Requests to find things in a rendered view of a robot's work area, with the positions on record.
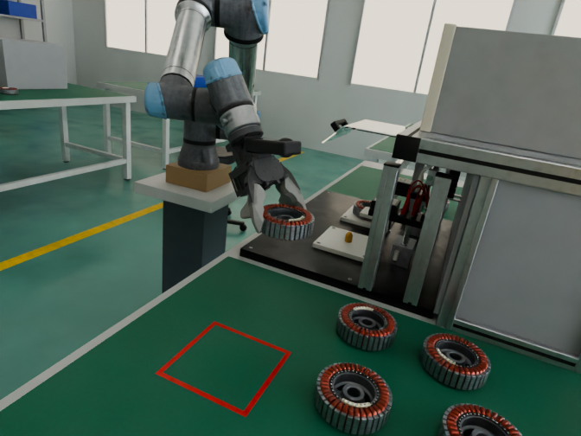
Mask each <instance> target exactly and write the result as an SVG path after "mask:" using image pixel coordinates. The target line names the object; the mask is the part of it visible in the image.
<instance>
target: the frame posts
mask: <svg viewBox="0 0 581 436"><path fill-rule="evenodd" d="M400 167H401V163H394V162H389V161H386V162H385V163H384V165H383V170H382V174H381V178H380V186H379V190H378V194H377V198H376V203H375V206H374V211H373V219H372V222H371V227H370V231H369V236H368V239H367V247H366V251H365V255H364V260H363V264H362V268H361V276H360V280H359V284H358V287H359V288H361V289H362V288H363V287H364V288H367V289H366V290H367V291H372V288H373V287H374V281H375V277H376V273H377V270H378V265H379V262H380V255H381V251H382V247H383V243H384V239H385V235H386V228H387V224H388V221H389V216H390V213H391V208H392V205H393V198H394V194H395V190H396V186H397V182H398V178H399V171H400ZM424 168H425V164H422V163H416V164H415V168H414V171H413V175H412V180H414V182H415V181H417V180H418V178H419V175H420V173H421V171H422V170H423V169H424ZM449 173H450V170H448V169H446V171H445V173H443V172H437V173H436V175H435V179H434V183H433V186H432V190H431V196H430V199H429V202H428V206H427V210H426V213H425V218H424V222H423V226H422V229H421V233H420V236H419V239H418V245H417V249H416V253H415V256H414V259H413V262H412V269H411V272H410V276H409V279H408V282H407V286H406V289H405V296H404V298H403V302H404V303H407V304H408V302H410V303H412V305H415V306H417V304H418V299H419V296H420V293H421V290H422V286H423V283H424V280H425V274H426V271H427V267H428V265H429V261H430V257H431V252H432V249H433V246H434V242H435V239H436V236H437V231H438V227H439V224H440V221H441V220H442V219H443V217H444V211H445V208H446V205H447V201H448V199H447V195H448V193H449V189H450V184H451V180H452V177H453V175H451V174H449ZM414 202H415V199H412V198H411V199H410V207H409V209H410V210H411V211H412V208H413V203H414Z"/></svg>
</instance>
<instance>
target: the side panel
mask: <svg viewBox="0 0 581 436"><path fill-rule="evenodd" d="M436 326H439V327H442V326H443V327H445V329H447V330H452V331H455V332H457V333H460V334H463V335H465V336H468V337H473V338H475V339H478V340H481V341H484V342H486V343H491V344H493V345H496V346H499V347H502V348H504V349H509V350H512V351H514V352H517V353H520V354H522V355H525V356H530V357H532V358H535V359H538V360H541V361H543V362H548V363H550V364H553V365H556V366H559V367H561V368H564V369H569V370H571V371H574V372H577V373H579V374H580V373H581V196H575V195H570V194H566V193H561V192H557V191H552V190H549V189H541V188H536V187H532V186H527V185H524V184H519V183H511V182H507V181H502V180H498V179H494V178H490V177H485V176H480V179H479V182H478V184H477V187H476V192H475V195H474V199H473V202H472V204H471V208H470V211H469V216H468V219H467V221H466V225H465V228H464V230H463V236H462V239H461V241H460V245H459V248H458V250H457V254H456V258H455V262H454V265H453V267H452V271H451V274H450V278H449V282H448V285H447V287H446V291H445V294H444V299H443V302H442V304H441V308H440V311H439V313H438V317H437V323H436Z"/></svg>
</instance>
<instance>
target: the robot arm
mask: <svg viewBox="0 0 581 436"><path fill-rule="evenodd" d="M175 20H176V25H175V28H174V32H173V35H172V38H171V42H170V45H169V50H168V53H167V57H166V60H165V63H164V66H163V72H162V75H161V79H160V82H159V83H158V82H149V83H148V84H147V85H146V87H145V90H144V108H145V111H146V112H147V113H148V114H149V115H150V116H151V117H156V118H160V119H177V120H184V122H183V145H182V148H181V151H180V155H179V156H178V162H177V164H178V165H179V166H181V167H183V168H185V169H190V170H215V169H218V168H219V167H220V160H219V158H218V153H217V150H216V139H225V140H228V141H229V144H227V145H226V146H225V147H226V149H227V152H232V153H233V156H234V159H235V162H236V164H237V166H236V167H237V168H236V167H235V168H234V170H233V171H231V172H230V173H229V174H228V175H229V176H230V179H231V182H232V184H233V188H234V190H235V193H236V196H237V197H239V196H240V197H242V196H247V202H246V204H245V206H244V207H243V208H242V209H241V211H240V217H241V218H242V219H249V218H251V219H252V224H253V226H254V228H255V230H256V231H257V233H258V234H260V233H261V230H262V227H263V226H264V223H265V221H264V217H263V213H264V207H263V201H264V199H265V191H266V190H267V189H269V188H270V186H272V185H273V184H275V187H276V189H277V191H278V192H279V193H280V198H279V200H278V201H279V203H281V204H283V203H285V204H290V205H294V206H298V207H301V208H304V209H307V208H306V206H305V202H304V199H303V196H302V193H301V191H300V188H299V186H298V184H297V181H296V179H295V177H294V176H293V175H292V174H291V172H290V171H289V170H288V169H287V168H285V167H284V166H283V165H282V163H281V162H279V160H278V159H277V158H275V156H274V155H279V156H280V157H291V156H292V155H299V154H301V147H302V143H301V142H300V141H295V140H292V139H290V138H281V139H276V138H262V136H263V134H264V133H263V131H262V128H261V123H260V111H258V110H257V107H256V105H255V104H254V103H253V95H254V84H255V73H256V62H257V51H258V43H260V42H261V41H262V40H263V38H264V35H265V34H268V33H269V28H270V7H269V0H178V2H177V4H176V9H175ZM210 27H216V28H223V29H224V36H225V37H226V38H227V39H228V40H229V51H228V57H221V58H218V59H215V60H212V61H210V62H209V63H208V64H207V65H206V66H205V67H204V68H203V76H204V79H205V82H206V83H205V85H206V86H207V89H205V88H198V87H194V84H195V77H196V73H197V68H198V65H199V60H200V56H201V49H202V44H203V40H204V35H205V33H206V32H207V31H208V30H209V28H210ZM272 154H273V155H272ZM235 186H236V187H235ZM236 188H237V189H236ZM237 190H238V191H237Z"/></svg>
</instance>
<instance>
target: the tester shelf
mask: <svg viewBox="0 0 581 436"><path fill-rule="evenodd" d="M421 121H422V120H420V121H419V122H417V123H416V124H414V125H412V126H410V127H409V128H407V129H405V130H404V131H402V132H401V133H399V134H397V135H396V139H395V144H394V147H393V154H392V158H397V159H401V160H406V161H410V162H414V163H419V164H427V165H431V166H436V167H440V168H444V169H448V170H456V171H461V172H465V173H469V174H473V175H478V176H485V177H490V178H494V179H498V180H502V181H507V182H511V183H519V184H524V185H527V186H532V187H536V188H541V189H549V190H552V191H557V192H561V193H566V194H570V195H575V196H581V159H577V158H572V157H563V156H558V155H553V154H548V153H544V152H538V151H530V150H524V149H520V148H514V147H510V146H505V145H500V144H491V143H486V142H481V141H476V140H471V139H467V138H457V137H452V136H447V135H443V134H437V133H433V132H426V131H420V130H419V129H420V125H421Z"/></svg>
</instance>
